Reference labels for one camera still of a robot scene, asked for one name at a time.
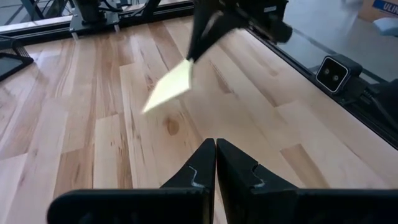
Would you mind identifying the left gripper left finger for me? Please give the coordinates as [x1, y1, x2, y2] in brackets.
[160, 138, 217, 224]

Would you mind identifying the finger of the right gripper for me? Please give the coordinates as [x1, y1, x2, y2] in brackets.
[194, 12, 249, 62]
[186, 0, 223, 60]

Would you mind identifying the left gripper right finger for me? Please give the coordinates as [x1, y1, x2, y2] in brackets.
[216, 138, 299, 224]

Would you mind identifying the yellow sticky note pad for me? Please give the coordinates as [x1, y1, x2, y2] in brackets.
[141, 58, 195, 114]

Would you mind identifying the black mesh desk organizer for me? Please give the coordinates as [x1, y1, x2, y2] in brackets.
[0, 34, 35, 82]

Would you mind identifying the cardboard box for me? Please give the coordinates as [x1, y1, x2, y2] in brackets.
[357, 0, 398, 23]

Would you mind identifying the light blue object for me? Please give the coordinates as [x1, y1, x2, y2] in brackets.
[372, 17, 398, 37]

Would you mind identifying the black metal stand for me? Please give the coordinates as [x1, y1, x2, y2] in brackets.
[18, 0, 74, 21]

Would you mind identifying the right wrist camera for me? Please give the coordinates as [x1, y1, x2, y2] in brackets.
[248, 0, 289, 24]

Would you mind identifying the table-level camera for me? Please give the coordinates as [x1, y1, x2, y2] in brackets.
[315, 54, 364, 96]

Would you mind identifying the black camera cable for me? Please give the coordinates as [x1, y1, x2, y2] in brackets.
[341, 82, 398, 131]

